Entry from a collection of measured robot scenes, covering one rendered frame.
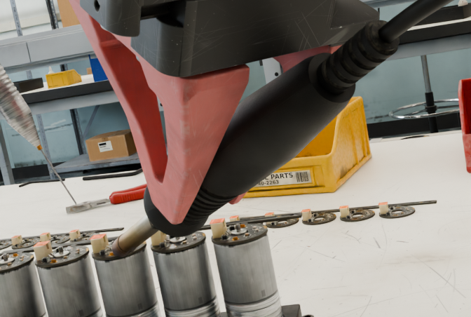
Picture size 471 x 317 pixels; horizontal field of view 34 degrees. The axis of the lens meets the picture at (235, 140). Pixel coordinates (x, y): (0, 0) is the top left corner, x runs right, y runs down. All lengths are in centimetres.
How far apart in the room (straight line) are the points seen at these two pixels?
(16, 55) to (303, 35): 299
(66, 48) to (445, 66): 251
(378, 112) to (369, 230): 433
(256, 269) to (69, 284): 9
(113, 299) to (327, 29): 18
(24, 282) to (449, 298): 20
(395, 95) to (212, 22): 464
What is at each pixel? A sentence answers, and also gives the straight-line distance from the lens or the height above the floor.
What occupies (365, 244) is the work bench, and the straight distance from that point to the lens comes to 49.
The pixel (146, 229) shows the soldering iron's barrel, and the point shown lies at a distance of 29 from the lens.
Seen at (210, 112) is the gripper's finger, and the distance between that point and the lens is 20.
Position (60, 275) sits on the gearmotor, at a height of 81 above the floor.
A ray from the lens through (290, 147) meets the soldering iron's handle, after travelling 20.
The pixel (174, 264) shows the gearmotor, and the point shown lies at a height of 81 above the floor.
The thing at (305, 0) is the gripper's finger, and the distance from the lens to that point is 19.
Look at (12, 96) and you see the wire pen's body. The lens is 33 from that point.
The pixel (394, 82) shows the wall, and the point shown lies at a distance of 480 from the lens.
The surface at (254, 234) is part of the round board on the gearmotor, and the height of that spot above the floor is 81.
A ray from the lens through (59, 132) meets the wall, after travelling 569.
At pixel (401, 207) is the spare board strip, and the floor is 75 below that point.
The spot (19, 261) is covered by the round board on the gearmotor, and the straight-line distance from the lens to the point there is 37.
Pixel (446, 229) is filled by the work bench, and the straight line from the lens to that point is 50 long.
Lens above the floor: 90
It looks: 9 degrees down
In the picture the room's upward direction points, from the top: 11 degrees counter-clockwise
